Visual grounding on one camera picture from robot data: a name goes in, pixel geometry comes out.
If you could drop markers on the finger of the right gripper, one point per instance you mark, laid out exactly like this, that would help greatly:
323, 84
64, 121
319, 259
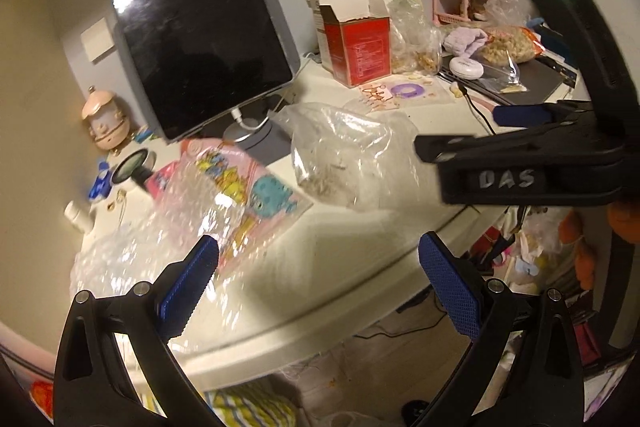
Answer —
527, 116
550, 142

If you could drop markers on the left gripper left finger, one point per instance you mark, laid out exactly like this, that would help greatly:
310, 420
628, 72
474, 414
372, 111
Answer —
92, 386

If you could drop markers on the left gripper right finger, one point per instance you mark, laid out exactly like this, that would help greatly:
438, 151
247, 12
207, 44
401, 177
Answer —
544, 386

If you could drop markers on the clear bubble wrap sheet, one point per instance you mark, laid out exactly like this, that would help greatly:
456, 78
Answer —
139, 250

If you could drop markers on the small clear plastic bag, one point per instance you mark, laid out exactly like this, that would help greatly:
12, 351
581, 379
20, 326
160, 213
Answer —
344, 159

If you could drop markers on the pink cartoon plastic bag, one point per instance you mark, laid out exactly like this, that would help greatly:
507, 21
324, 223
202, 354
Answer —
219, 190

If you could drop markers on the black laptop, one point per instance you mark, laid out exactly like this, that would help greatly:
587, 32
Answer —
529, 83

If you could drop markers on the bag of nuts snack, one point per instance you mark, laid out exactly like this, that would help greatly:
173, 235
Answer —
506, 44

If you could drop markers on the white round compact case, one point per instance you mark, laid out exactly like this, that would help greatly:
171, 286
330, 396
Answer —
466, 68

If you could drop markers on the pink desk organizer rack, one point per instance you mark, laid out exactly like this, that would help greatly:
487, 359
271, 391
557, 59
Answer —
446, 12

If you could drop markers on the striped yellow blue bedsheet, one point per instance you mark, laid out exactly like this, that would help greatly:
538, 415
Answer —
250, 404

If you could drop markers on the white pill bottle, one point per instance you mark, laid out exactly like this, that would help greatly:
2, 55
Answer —
79, 217

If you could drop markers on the blue tissue pack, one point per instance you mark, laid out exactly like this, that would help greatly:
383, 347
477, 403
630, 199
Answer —
101, 186

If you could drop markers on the red and white carton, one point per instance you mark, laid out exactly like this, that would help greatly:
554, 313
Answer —
353, 39

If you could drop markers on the pink carousel music box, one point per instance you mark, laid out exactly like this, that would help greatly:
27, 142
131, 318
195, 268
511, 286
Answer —
107, 123

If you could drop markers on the black tablet monitor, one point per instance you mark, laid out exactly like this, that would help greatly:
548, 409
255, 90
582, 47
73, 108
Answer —
192, 61

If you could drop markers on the black handled magnifying glass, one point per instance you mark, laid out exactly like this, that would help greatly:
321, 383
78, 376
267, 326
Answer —
135, 168

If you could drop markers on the white wall switch plate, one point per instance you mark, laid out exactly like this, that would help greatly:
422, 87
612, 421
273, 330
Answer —
97, 40

